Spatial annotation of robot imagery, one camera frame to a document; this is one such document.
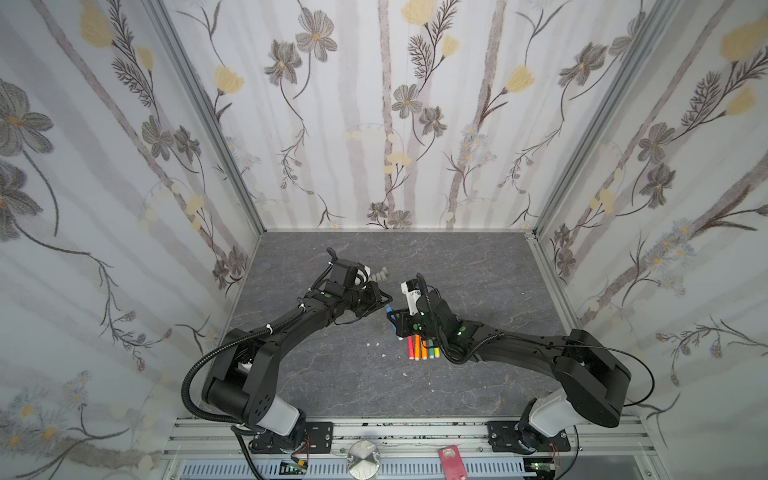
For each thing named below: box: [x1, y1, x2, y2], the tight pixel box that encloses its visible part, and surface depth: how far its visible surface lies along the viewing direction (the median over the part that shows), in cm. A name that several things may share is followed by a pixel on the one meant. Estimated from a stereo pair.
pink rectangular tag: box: [439, 445, 469, 480], surface depth 72 cm
